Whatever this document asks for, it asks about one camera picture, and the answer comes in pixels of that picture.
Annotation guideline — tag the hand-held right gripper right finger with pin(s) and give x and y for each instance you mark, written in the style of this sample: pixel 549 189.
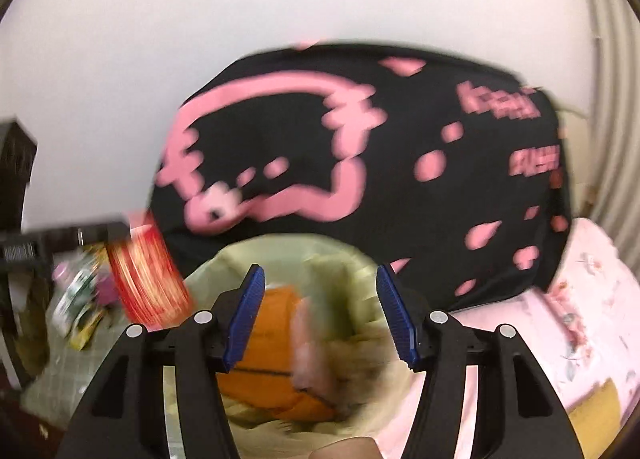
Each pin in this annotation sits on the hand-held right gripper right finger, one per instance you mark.
pixel 395 319

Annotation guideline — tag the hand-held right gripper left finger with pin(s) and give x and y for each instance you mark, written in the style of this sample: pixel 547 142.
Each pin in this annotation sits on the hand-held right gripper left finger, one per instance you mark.
pixel 247 311

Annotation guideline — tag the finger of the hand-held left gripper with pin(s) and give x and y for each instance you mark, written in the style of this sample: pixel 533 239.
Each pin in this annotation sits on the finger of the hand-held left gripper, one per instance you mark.
pixel 90 234

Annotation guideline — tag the yellow-green plastic bag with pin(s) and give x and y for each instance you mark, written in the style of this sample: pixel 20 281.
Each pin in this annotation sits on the yellow-green plastic bag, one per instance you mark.
pixel 350 299

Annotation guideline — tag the white green snack packet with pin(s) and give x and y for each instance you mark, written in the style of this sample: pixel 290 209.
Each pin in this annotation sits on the white green snack packet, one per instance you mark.
pixel 77 291

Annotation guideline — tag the red gold snack packet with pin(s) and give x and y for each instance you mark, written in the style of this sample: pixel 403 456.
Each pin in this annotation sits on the red gold snack packet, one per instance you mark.
pixel 147 279

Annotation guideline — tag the orange packet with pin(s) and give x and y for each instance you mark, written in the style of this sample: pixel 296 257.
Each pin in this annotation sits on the orange packet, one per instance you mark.
pixel 270 349

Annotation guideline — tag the yellow wrapper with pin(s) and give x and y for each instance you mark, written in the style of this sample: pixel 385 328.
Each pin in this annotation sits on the yellow wrapper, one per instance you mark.
pixel 87 331

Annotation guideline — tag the black pink printed bag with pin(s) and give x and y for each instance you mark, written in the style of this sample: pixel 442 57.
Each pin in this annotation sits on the black pink printed bag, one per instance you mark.
pixel 400 179

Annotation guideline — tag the pink floral bedsheet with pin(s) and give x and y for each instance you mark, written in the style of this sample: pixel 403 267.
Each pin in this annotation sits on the pink floral bedsheet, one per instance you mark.
pixel 575 319

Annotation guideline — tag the yellow cloth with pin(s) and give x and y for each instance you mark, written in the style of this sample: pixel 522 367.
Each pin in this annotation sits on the yellow cloth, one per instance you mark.
pixel 597 414

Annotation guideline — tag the white curtain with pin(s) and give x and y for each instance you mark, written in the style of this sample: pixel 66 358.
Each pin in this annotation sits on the white curtain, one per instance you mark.
pixel 617 104

